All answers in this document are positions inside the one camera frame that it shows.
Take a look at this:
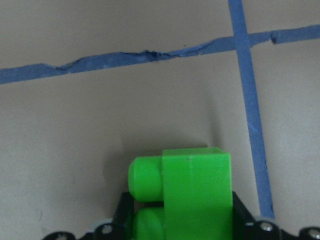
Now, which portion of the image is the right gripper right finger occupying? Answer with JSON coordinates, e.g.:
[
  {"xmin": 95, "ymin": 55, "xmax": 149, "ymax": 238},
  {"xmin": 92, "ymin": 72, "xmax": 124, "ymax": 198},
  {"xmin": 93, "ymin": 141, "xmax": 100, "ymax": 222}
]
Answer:
[{"xmin": 232, "ymin": 191, "xmax": 257, "ymax": 240}]

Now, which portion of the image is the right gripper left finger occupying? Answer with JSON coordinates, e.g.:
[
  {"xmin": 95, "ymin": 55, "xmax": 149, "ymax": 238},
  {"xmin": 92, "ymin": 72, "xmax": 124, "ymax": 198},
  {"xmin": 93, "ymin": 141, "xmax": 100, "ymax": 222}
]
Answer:
[{"xmin": 110, "ymin": 192, "xmax": 135, "ymax": 240}]

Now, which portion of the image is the green toy block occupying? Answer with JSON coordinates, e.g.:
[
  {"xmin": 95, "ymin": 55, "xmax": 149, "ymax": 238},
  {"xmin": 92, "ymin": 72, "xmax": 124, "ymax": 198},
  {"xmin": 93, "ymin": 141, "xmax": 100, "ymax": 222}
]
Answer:
[{"xmin": 128, "ymin": 147, "xmax": 233, "ymax": 240}]

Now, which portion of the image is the brown paper table cover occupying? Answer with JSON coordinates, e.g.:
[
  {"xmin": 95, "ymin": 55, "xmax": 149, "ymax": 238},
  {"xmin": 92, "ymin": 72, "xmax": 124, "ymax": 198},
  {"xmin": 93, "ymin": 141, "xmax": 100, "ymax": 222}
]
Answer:
[{"xmin": 0, "ymin": 0, "xmax": 320, "ymax": 240}]

